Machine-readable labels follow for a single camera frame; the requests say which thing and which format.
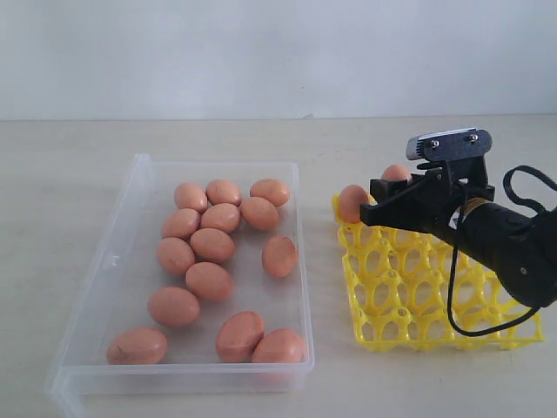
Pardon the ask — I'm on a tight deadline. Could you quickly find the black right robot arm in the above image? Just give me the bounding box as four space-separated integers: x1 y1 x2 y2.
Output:
360 157 556 307

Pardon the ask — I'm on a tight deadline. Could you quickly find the brown egg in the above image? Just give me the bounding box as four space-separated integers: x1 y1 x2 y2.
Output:
250 178 291 207
157 237 196 275
174 182 208 213
147 287 200 327
190 228 236 264
160 208 201 239
200 203 240 233
339 185 369 224
185 262 234 302
205 179 242 206
381 165 412 183
215 311 265 363
262 235 299 278
240 197 280 232
252 328 305 363
105 327 168 365

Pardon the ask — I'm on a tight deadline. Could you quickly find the clear plastic storage box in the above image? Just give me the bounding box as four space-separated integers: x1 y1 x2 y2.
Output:
49 154 315 417

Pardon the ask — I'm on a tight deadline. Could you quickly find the black camera cable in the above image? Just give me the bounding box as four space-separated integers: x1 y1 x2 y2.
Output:
445 164 557 337

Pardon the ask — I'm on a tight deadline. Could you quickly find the yellow plastic egg tray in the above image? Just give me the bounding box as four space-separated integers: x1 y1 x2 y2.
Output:
335 218 545 352

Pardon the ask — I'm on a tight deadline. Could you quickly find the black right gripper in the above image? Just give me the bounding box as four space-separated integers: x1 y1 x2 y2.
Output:
360 157 494 238

